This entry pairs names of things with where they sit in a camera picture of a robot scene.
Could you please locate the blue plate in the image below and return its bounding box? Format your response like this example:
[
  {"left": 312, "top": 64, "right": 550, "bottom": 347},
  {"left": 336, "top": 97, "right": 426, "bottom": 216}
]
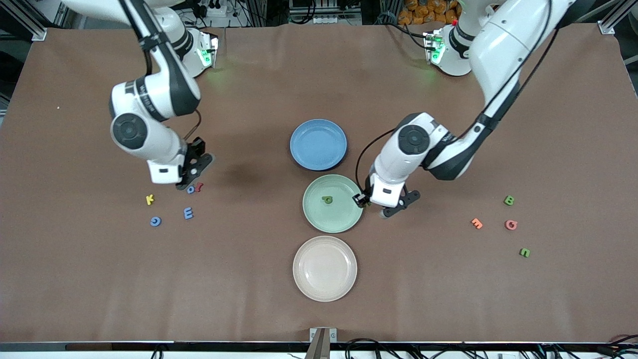
[{"left": 290, "top": 119, "right": 347, "bottom": 171}]

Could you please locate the white power strip with plugs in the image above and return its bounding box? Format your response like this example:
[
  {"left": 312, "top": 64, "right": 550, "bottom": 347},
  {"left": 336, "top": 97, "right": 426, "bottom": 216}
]
[{"left": 194, "top": 0, "right": 231, "bottom": 19}]

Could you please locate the black table edge rail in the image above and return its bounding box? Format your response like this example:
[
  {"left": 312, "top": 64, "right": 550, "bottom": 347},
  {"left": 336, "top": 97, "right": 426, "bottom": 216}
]
[{"left": 0, "top": 341, "right": 638, "bottom": 354}]

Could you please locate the light green plate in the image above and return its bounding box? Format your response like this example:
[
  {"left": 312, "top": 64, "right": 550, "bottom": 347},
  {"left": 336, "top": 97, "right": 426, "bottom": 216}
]
[{"left": 303, "top": 174, "right": 364, "bottom": 234}]

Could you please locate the pale cream plate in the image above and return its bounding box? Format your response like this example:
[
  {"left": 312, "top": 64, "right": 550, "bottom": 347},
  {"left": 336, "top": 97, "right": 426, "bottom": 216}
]
[{"left": 293, "top": 236, "right": 358, "bottom": 302}]

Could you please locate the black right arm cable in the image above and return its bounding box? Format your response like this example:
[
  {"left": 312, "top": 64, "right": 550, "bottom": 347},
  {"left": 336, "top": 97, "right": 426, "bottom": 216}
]
[{"left": 184, "top": 110, "right": 202, "bottom": 140}]

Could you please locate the orange mesh bag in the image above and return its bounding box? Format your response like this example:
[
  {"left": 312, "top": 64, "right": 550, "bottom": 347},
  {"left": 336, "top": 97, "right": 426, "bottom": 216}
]
[{"left": 398, "top": 0, "right": 462, "bottom": 25}]

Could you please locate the long white power strip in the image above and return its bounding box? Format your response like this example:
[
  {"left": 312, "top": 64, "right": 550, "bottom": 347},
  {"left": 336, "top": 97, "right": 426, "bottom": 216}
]
[{"left": 291, "top": 11, "right": 360, "bottom": 25}]

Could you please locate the brown table cover sheet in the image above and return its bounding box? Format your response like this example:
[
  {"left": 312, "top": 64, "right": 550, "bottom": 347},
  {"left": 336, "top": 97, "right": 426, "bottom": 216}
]
[{"left": 0, "top": 22, "right": 638, "bottom": 345}]

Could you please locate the aluminium frame profile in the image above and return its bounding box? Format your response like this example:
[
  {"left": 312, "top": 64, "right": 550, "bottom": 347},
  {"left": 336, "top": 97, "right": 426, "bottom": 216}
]
[
  {"left": 598, "top": 0, "right": 630, "bottom": 35},
  {"left": 15, "top": 0, "right": 50, "bottom": 41}
]

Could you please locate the black base cable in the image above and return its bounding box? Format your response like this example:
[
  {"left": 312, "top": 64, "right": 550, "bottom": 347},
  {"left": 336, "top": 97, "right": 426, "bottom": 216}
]
[{"left": 386, "top": 20, "right": 430, "bottom": 49}]

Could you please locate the silver aluminium mount bracket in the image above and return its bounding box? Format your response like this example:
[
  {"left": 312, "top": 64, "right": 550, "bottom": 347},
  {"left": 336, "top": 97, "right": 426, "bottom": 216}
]
[{"left": 309, "top": 327, "right": 338, "bottom": 359}]

